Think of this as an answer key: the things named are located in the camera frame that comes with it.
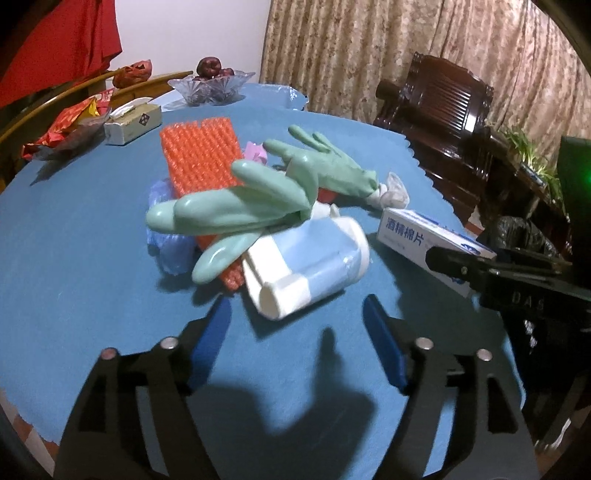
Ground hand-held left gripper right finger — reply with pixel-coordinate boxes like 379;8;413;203
362;294;541;480

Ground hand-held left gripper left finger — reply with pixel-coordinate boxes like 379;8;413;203
55;299;232;480

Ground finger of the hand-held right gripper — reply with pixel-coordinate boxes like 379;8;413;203
426;246;575;296

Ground white and blue carton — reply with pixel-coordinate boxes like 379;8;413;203
376;207;497;298

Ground black trash bag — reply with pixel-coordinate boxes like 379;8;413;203
478;215;573;264

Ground white and blue bottle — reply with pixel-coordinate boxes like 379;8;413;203
242;203;371;320

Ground blue plastic bag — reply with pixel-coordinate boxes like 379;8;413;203
147;178;197;277

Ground dark wooden side table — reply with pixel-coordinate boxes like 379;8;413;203
482;129;566;220

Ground green potted plant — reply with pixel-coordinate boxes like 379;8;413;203
501;124;565;201

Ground green rubber glove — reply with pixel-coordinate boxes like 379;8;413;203
145;159;319;284
264;126;379;199

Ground blue tablecloth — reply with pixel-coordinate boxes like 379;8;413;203
0;83;527;480

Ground dark wooden armchair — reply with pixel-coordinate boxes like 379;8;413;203
373;52;497;222

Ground orange bubble wrap sheet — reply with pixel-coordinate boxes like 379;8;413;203
159;116;245;292

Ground beige tissue box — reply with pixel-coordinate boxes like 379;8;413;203
104;98;163;146

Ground dark glass dish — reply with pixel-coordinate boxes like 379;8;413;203
36;121;108;161

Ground beige patterned curtain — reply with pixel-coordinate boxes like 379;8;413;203
259;0;591;153

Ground glass fruit bowl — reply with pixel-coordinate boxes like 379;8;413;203
167;70;256;107

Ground red foil snack wrappers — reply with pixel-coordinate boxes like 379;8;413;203
22;88;114;160

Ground curved wooden chair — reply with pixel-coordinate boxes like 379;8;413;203
0;70;122;185
110;70;195;108

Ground large dark red apple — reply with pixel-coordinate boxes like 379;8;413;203
196;56;222;80

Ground crumpled orange-red bag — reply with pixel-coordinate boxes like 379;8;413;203
112;60;153;88

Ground red cloth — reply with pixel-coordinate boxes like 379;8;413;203
0;0;123;109

